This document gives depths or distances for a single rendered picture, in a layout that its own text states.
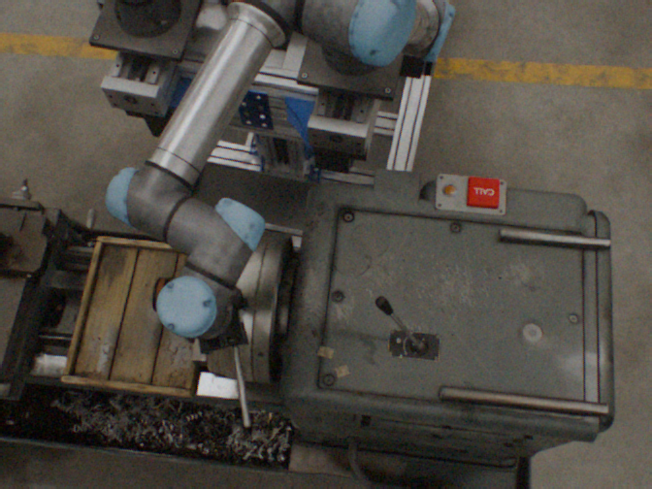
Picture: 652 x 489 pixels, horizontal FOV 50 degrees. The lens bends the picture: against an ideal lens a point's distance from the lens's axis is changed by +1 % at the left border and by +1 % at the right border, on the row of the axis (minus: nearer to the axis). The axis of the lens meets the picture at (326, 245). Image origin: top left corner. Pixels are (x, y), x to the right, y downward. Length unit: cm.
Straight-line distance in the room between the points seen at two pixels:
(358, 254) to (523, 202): 34
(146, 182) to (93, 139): 206
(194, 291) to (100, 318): 86
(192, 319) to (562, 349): 69
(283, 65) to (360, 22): 74
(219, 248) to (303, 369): 40
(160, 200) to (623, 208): 222
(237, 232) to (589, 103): 234
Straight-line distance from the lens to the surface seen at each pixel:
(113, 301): 178
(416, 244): 134
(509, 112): 301
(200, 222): 96
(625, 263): 285
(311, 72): 163
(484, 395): 126
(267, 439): 197
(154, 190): 99
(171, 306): 93
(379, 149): 261
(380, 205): 137
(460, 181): 140
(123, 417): 202
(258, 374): 141
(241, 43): 105
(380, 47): 104
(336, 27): 105
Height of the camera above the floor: 250
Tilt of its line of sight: 69 degrees down
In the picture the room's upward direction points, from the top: 4 degrees counter-clockwise
